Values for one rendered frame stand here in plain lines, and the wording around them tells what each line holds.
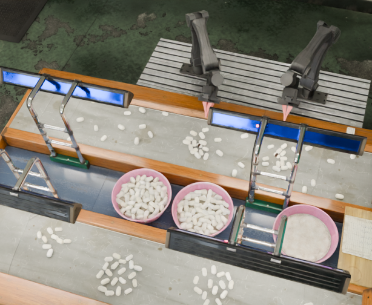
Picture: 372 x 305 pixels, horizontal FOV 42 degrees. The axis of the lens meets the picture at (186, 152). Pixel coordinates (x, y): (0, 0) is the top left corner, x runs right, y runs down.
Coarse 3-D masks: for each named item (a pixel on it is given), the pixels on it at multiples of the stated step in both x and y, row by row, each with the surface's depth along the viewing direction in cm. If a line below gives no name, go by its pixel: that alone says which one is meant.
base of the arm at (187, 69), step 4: (184, 64) 270; (188, 64) 270; (184, 68) 268; (188, 68) 268; (192, 68) 268; (196, 68) 261; (200, 68) 261; (180, 72) 268; (184, 72) 267; (188, 72) 267; (192, 72) 266; (196, 72) 264; (200, 72) 264; (196, 76) 266; (200, 76) 265; (204, 76) 264
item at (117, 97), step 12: (0, 72) 217; (12, 72) 215; (24, 72) 214; (12, 84) 218; (24, 84) 216; (48, 84) 213; (60, 84) 211; (84, 84) 208; (72, 96) 212; (84, 96) 210; (96, 96) 208; (108, 96) 207; (120, 96) 205; (132, 96) 209
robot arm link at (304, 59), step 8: (320, 24) 221; (320, 32) 219; (328, 32) 219; (336, 32) 221; (312, 40) 219; (320, 40) 218; (336, 40) 228; (312, 48) 217; (296, 56) 218; (304, 56) 217; (312, 56) 217; (296, 64) 216; (304, 64) 215; (304, 72) 217
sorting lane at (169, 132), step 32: (64, 96) 254; (32, 128) 243; (128, 128) 240; (160, 128) 239; (192, 128) 237; (224, 128) 236; (160, 160) 228; (192, 160) 227; (224, 160) 226; (288, 160) 224; (320, 160) 223; (352, 160) 222; (320, 192) 214; (352, 192) 213
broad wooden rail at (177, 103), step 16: (96, 80) 255; (112, 80) 255; (144, 96) 248; (160, 96) 247; (176, 96) 246; (192, 96) 246; (176, 112) 243; (192, 112) 241; (240, 112) 238; (256, 112) 238; (272, 112) 237; (336, 128) 230; (368, 144) 224
